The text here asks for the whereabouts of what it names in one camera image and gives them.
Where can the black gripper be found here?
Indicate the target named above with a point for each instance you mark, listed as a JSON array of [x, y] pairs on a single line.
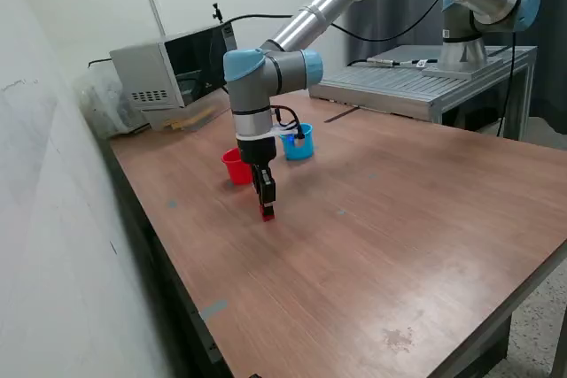
[[256, 152]]

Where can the red cube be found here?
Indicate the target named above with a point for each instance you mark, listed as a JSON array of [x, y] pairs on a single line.
[[268, 219]]

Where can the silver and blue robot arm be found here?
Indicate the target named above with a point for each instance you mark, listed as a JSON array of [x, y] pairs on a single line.
[[250, 94]]

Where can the red plastic cup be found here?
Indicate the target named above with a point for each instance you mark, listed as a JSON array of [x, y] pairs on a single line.
[[235, 172]]

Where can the blue plastic cup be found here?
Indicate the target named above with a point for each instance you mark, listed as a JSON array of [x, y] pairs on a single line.
[[308, 150]]

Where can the blue tape patch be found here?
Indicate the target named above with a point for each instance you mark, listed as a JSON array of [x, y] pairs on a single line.
[[171, 204], [341, 212]]

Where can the brown tape strip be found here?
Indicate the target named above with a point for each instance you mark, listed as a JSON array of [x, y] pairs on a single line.
[[341, 114]]

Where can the grey tape strip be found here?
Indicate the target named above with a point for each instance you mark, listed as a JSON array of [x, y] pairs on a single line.
[[214, 309]]

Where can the silver microwave oven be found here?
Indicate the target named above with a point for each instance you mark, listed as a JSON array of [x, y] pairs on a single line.
[[146, 68]]

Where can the aluminium profile robot stand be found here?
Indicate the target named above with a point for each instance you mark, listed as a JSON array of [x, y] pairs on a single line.
[[398, 86]]

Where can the clear plastic bag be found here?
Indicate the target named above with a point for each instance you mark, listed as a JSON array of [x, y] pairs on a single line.
[[97, 103]]

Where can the thin white rod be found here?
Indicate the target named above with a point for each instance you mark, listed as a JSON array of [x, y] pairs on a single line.
[[157, 17]]

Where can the aluminium robot mounting plate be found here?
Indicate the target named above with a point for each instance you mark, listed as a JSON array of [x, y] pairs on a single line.
[[460, 73]]

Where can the dark grey curtain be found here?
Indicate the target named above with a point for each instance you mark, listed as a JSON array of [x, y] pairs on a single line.
[[551, 77]]

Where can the white camera bracket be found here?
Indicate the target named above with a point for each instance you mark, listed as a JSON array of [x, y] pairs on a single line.
[[266, 134]]

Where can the small grey wrist camera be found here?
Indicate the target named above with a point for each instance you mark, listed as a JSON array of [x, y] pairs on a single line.
[[296, 139]]

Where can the black ball-head mount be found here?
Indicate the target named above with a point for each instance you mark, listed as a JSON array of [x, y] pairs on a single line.
[[217, 13]]

